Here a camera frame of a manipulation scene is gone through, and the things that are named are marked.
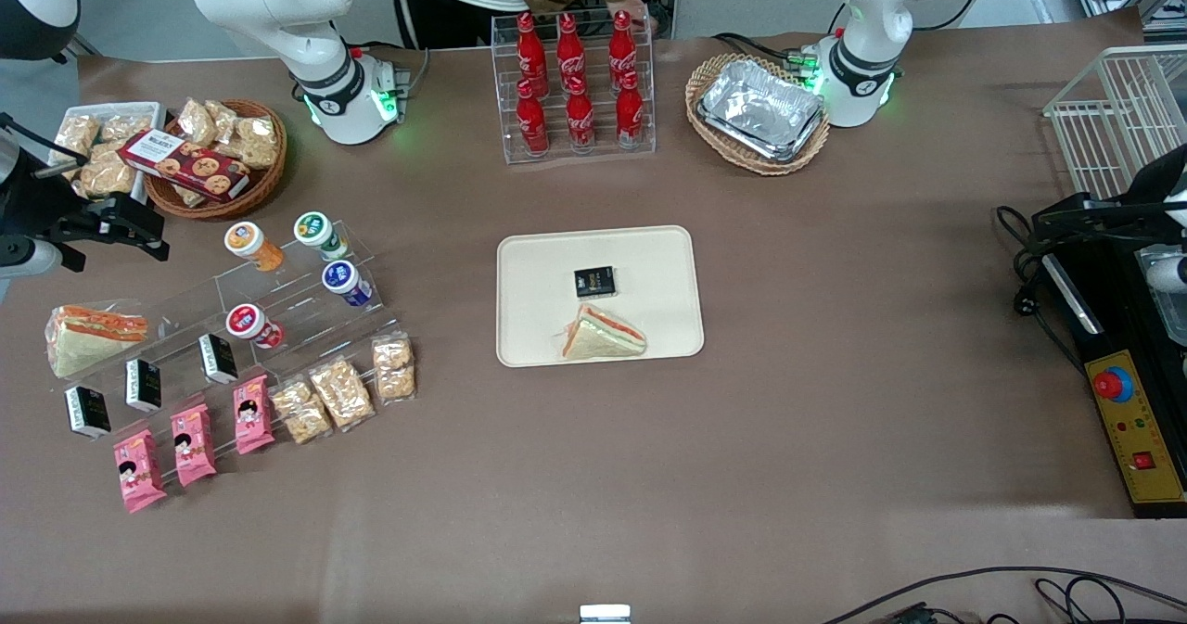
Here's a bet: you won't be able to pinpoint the black control box yellow panel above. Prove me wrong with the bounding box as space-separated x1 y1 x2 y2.
1039 233 1187 519

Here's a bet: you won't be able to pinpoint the clear acrylic bottle rack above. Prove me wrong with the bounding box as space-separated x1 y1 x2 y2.
491 5 657 165

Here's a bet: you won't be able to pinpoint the white rectangular snack tray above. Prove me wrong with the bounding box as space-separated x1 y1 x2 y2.
49 103 168 208

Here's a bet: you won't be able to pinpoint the wrapped triangle sandwich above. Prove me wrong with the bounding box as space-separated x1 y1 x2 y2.
45 303 149 380
559 303 648 362

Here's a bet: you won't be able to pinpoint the stacked aluminium foil trays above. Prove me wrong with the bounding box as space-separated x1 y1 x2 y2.
696 58 826 163

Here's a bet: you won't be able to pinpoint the long black cable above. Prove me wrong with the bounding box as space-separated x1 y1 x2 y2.
821 566 1187 624

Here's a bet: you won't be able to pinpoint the person bare hand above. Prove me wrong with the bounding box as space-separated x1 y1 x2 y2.
605 0 659 37

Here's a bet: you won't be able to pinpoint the black snack box gold print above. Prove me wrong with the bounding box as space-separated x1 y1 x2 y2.
573 265 619 299

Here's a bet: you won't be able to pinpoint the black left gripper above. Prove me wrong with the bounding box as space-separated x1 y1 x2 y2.
1032 194 1153 243

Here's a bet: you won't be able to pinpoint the grey cable at arm base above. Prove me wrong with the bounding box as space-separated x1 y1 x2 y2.
394 46 433 98

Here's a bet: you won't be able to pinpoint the blue gum bottle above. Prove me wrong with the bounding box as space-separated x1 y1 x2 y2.
322 261 374 309

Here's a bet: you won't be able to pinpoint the round brown wicker basket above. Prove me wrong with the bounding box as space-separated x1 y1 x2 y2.
144 98 288 221

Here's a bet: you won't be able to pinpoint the green gum bottle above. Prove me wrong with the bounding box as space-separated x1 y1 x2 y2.
294 211 351 262

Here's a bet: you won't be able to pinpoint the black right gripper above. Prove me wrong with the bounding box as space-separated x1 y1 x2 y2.
32 177 172 262

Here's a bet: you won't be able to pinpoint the black cable by control box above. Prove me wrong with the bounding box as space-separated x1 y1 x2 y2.
995 205 1088 376

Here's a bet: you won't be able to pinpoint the black white-edged snack box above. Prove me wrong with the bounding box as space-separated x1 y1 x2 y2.
198 333 239 386
125 358 162 413
64 386 112 440

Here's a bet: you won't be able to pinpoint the red gum bottle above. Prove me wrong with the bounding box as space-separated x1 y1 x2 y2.
225 304 285 350

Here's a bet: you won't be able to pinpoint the clear plastic cover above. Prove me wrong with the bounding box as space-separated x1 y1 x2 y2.
1136 244 1187 347

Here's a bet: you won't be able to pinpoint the pink snack packet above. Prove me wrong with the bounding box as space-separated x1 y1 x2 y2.
233 375 276 456
171 403 218 488
113 429 169 514

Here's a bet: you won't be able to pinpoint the clear acrylic stepped stand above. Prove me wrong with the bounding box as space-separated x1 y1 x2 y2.
56 221 414 477

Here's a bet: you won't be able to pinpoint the red cola bottle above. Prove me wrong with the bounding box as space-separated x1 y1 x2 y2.
516 12 548 96
556 12 587 95
616 70 645 147
566 77 596 152
516 79 550 157
608 9 639 92

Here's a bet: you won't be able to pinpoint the red cookie box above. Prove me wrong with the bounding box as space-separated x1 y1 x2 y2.
119 130 251 203

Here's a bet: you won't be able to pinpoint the black cables at arm base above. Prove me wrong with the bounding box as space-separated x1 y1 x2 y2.
712 31 819 70

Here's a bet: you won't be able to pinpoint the looped black cable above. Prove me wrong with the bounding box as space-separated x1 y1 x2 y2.
1034 576 1129 624

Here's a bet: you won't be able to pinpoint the beige plastic tray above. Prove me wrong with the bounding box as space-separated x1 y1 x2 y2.
496 225 706 368

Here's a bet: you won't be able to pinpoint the orange gum bottle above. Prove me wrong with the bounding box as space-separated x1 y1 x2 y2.
224 222 286 274

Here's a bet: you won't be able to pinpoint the white wire basket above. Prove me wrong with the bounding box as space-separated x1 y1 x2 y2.
1043 45 1187 226

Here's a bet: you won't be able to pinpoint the light wicker oval basket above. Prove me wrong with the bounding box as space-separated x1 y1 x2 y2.
684 53 832 177

